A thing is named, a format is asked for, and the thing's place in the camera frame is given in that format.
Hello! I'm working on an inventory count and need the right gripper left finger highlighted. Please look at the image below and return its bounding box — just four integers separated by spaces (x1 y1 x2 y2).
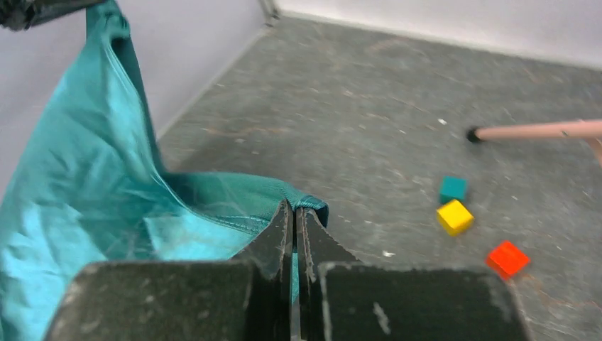
45 201 295 341

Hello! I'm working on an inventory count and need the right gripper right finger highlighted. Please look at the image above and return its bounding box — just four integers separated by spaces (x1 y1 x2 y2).
296 209 530 340

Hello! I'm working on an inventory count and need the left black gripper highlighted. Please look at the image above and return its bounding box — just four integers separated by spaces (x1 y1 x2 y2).
1 0 104 31

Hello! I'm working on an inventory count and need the teal cloth napkin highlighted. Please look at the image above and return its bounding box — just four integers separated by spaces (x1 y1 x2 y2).
1 1 329 340

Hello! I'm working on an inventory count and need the yellow cube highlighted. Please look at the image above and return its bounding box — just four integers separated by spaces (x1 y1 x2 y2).
436 199 474 237

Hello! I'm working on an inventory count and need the teal cube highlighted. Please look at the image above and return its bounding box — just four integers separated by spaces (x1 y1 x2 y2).
439 176 468 205

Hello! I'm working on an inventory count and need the red cube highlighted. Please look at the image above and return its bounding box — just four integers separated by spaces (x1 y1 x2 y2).
485 240 530 281

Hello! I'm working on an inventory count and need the pink music stand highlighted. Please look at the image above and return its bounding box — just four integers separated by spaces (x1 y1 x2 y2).
466 119 601 164

